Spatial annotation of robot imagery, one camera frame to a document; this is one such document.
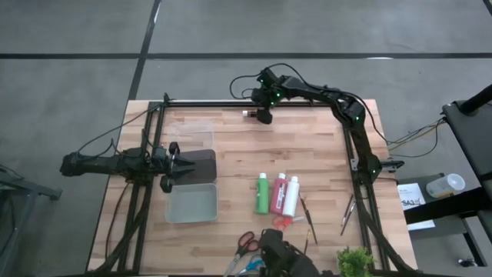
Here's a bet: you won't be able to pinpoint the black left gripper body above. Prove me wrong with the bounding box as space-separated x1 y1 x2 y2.
153 141 181 194

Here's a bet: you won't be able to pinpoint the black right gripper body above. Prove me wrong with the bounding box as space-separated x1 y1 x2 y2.
251 87 276 125

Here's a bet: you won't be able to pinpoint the green paint bottle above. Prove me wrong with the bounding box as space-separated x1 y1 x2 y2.
255 172 270 215

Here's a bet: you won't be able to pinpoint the white paint bottle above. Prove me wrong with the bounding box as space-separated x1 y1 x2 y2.
282 175 301 219

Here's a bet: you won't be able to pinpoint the short black paintbrush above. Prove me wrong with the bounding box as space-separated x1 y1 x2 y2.
303 195 313 226

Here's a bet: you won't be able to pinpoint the long black paintbrush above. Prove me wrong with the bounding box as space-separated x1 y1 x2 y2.
298 192 318 245

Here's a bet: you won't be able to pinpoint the dark grey plastic bin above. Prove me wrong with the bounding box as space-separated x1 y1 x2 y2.
175 149 218 185

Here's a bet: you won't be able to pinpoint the clear plastic bin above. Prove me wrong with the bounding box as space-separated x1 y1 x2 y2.
165 119 215 155

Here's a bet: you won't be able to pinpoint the light grey plastic bin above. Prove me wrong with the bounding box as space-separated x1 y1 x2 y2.
165 182 219 225

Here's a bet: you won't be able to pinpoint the red and black scissors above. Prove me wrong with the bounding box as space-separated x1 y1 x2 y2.
222 230 261 277

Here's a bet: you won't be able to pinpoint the orange scissors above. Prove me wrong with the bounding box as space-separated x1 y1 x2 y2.
271 214 305 232

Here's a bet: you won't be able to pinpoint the blue scissors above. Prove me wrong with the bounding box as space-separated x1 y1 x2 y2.
234 255 263 277

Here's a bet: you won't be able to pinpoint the black clamp device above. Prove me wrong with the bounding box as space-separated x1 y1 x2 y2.
378 159 406 172

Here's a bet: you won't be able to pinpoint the grey metal stand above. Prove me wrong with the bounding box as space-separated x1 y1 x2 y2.
0 165 63 277

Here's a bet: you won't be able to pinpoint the white paper sheet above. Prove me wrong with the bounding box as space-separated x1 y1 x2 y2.
397 182 436 232

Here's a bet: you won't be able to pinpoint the green plant in white pot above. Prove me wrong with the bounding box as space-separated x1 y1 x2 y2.
336 245 377 277

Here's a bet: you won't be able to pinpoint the clear plastic jar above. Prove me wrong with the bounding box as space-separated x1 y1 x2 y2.
425 172 467 199

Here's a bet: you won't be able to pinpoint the black side table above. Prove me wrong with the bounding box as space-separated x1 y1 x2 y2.
403 82 492 266

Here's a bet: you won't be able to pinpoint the grey low table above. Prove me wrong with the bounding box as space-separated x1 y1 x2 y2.
397 172 481 242

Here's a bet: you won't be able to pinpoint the black aluminium table frame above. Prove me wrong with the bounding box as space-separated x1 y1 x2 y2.
86 98 420 277

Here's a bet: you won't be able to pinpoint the cable bundle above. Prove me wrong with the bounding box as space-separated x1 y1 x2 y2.
384 117 449 159

